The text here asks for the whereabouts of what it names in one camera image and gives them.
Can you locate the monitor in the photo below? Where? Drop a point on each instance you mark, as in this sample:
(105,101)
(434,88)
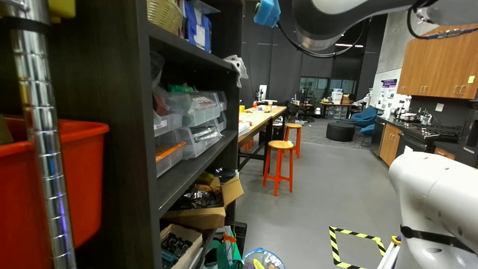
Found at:
(263,91)

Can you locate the open cardboard box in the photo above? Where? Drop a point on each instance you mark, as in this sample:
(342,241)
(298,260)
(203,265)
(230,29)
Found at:
(209,216)

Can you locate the row of blue armchairs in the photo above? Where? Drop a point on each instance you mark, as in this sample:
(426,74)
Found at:
(364,116)

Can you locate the black round ottoman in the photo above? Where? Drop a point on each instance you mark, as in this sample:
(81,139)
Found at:
(340,131)

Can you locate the row of blue folders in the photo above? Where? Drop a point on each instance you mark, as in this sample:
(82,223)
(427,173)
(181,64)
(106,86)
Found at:
(196,26)

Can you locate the white pole with yellow tip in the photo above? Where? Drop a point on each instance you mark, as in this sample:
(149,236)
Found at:
(389,254)

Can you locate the clear bin with plastic bag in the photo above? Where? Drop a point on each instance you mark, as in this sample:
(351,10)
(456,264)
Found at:
(164,112)

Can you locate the gas stove top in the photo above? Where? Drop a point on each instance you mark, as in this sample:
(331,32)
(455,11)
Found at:
(437,131)

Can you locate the yellow plastic bin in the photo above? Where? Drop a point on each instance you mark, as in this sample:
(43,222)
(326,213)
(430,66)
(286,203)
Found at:
(61,7)

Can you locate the white crumpled cloth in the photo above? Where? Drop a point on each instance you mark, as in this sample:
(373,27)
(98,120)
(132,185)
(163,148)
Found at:
(239,67)

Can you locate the yellow black hazard tape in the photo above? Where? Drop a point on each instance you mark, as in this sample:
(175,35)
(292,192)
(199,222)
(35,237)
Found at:
(333,246)

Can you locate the yellow sticky note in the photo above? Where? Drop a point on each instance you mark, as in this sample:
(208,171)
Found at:
(471,79)

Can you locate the green bag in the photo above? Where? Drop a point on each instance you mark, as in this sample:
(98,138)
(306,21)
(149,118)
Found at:
(224,254)

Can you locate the clear bin with orange lid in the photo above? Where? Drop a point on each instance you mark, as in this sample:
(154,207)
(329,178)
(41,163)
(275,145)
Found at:
(168,157)

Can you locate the chrome shelf pole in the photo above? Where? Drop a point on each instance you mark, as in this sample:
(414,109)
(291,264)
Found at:
(39,123)

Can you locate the kitchen base cabinets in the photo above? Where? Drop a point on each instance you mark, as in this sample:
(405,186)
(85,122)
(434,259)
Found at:
(390,144)

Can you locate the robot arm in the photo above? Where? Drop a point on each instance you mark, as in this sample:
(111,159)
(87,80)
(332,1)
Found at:
(429,186)

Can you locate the wall socket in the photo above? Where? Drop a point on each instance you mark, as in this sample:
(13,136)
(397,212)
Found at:
(439,107)

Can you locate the cardboard box with black parts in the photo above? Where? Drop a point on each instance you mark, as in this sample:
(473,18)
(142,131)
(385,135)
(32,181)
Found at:
(185,243)

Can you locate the window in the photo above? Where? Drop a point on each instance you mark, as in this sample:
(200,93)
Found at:
(315,86)

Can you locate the clear plastic storage bin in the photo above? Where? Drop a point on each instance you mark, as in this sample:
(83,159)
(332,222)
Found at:
(203,108)
(199,140)

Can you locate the orange stool with wooden seat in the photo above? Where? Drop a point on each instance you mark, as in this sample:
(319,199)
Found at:
(293,126)
(279,145)

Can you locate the table with boxes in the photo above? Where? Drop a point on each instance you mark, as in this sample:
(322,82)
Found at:
(338,106)

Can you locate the wooden workbench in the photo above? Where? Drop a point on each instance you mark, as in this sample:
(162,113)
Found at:
(257,119)

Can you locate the wall poster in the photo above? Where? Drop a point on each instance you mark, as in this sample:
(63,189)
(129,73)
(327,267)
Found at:
(388,91)

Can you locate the wicker basket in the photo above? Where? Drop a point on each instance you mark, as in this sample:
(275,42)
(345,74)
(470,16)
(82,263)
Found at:
(164,15)

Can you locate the blue foam block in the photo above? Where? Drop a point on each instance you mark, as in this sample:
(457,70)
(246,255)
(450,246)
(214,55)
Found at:
(267,12)

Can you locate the orange plastic bin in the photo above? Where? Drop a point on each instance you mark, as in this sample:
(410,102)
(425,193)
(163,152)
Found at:
(84,179)

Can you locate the wooden wall cabinets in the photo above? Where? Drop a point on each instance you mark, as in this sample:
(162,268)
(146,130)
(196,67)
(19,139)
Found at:
(437,63)

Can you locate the dark shelf unit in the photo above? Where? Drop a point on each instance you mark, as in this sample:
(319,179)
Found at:
(112,112)

